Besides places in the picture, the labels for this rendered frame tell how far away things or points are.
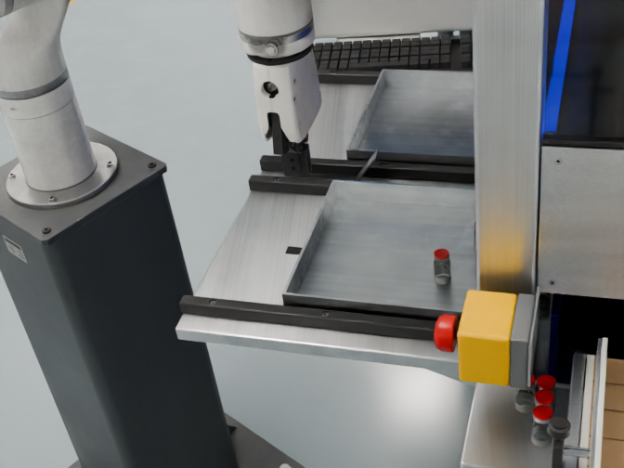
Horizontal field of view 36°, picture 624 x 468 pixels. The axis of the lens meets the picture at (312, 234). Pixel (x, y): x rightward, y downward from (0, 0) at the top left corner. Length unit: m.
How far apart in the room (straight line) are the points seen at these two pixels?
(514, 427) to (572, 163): 0.32
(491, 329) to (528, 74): 0.26
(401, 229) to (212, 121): 2.16
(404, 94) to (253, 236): 0.44
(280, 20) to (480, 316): 0.37
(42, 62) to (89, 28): 2.88
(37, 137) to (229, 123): 1.92
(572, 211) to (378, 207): 0.49
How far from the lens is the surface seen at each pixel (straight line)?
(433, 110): 1.64
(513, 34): 0.89
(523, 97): 0.92
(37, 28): 1.54
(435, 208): 1.40
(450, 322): 1.02
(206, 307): 1.27
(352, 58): 1.94
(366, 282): 1.28
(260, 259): 1.35
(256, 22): 1.04
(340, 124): 1.62
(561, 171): 0.96
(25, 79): 1.53
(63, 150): 1.59
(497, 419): 1.11
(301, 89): 1.08
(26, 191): 1.65
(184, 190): 3.12
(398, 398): 2.32
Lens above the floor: 1.72
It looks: 37 degrees down
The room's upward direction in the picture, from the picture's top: 9 degrees counter-clockwise
